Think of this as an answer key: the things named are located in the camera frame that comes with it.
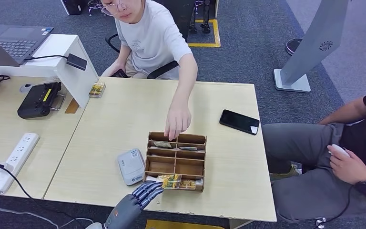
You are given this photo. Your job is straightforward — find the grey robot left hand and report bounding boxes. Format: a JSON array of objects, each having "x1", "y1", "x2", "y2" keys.
[{"x1": 103, "y1": 181, "x2": 165, "y2": 229}]

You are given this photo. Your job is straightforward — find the person's right hand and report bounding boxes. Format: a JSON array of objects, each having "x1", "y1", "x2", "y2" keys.
[{"x1": 101, "y1": 62, "x2": 123, "y2": 78}]

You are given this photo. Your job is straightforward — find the person's left hand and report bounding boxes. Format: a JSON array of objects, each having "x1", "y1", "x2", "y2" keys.
[
  {"x1": 164, "y1": 105, "x2": 192, "y2": 141},
  {"x1": 327, "y1": 148, "x2": 366, "y2": 186}
]

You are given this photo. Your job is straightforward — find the dark smartphone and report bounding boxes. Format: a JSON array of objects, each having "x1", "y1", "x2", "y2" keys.
[{"x1": 110, "y1": 69, "x2": 129, "y2": 79}]

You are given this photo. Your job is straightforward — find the white handheld clicker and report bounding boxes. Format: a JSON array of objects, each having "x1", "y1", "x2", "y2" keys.
[{"x1": 328, "y1": 144, "x2": 351, "y2": 158}]

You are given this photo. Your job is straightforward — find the white grey card reader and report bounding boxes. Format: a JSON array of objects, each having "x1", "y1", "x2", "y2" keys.
[{"x1": 117, "y1": 148, "x2": 146, "y2": 187}]

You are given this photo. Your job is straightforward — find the wooden card organizer box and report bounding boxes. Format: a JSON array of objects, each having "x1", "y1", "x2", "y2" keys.
[{"x1": 144, "y1": 131, "x2": 208, "y2": 192}]

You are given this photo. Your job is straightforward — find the hotel-print key card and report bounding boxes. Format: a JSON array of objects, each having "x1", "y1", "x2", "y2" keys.
[{"x1": 152, "y1": 141, "x2": 173, "y2": 149}]

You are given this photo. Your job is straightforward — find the person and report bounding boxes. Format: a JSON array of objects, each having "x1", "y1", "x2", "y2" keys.
[
  {"x1": 100, "y1": 0, "x2": 199, "y2": 141},
  {"x1": 262, "y1": 79, "x2": 366, "y2": 222}
]

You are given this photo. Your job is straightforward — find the black adapter hub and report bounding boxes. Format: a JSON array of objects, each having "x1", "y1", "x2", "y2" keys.
[{"x1": 66, "y1": 53, "x2": 88, "y2": 71}]

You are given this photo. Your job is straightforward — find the white desk riser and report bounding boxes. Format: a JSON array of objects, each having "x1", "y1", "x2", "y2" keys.
[{"x1": 0, "y1": 33, "x2": 99, "y2": 108}]

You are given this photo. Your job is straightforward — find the black smartphone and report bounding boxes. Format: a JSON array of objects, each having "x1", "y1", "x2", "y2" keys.
[{"x1": 219, "y1": 109, "x2": 261, "y2": 136}]

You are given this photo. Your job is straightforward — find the chrome stool base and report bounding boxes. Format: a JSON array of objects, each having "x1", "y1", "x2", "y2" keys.
[{"x1": 87, "y1": 0, "x2": 109, "y2": 16}]

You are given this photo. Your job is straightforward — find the black cabinet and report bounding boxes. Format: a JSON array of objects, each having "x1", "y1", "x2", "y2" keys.
[{"x1": 60, "y1": 0, "x2": 87, "y2": 15}]

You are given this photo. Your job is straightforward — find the black handheld controller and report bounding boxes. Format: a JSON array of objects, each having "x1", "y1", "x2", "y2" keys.
[{"x1": 17, "y1": 82, "x2": 62, "y2": 119}]

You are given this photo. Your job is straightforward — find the black office chair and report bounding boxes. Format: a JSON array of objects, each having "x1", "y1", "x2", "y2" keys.
[{"x1": 105, "y1": 0, "x2": 196, "y2": 80}]

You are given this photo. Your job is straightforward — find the black humanoid robot legs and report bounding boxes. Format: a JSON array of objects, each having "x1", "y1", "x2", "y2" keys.
[{"x1": 189, "y1": 0, "x2": 212, "y2": 35}]

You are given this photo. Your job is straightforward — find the grey laptop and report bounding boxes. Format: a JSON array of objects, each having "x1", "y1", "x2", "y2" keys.
[{"x1": 0, "y1": 23, "x2": 54, "y2": 68}]

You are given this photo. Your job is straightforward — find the white power strip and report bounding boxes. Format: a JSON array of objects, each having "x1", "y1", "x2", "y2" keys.
[{"x1": 0, "y1": 133, "x2": 41, "y2": 194}]

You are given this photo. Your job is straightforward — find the grey kiosk stand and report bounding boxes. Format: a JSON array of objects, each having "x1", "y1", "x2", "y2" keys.
[{"x1": 273, "y1": 0, "x2": 350, "y2": 94}]

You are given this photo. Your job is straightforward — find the round black floor base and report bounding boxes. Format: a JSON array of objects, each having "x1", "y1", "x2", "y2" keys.
[{"x1": 285, "y1": 38, "x2": 303, "y2": 56}]

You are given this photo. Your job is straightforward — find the black clicker cable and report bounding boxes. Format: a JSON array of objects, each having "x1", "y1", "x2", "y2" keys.
[{"x1": 322, "y1": 186, "x2": 353, "y2": 223}]

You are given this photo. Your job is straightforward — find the metal controller handle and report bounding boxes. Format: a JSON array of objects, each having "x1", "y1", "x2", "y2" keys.
[{"x1": 50, "y1": 93, "x2": 66, "y2": 111}]

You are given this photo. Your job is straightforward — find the black hub cable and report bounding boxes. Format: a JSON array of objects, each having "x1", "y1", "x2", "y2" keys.
[{"x1": 24, "y1": 55, "x2": 69, "y2": 61}]

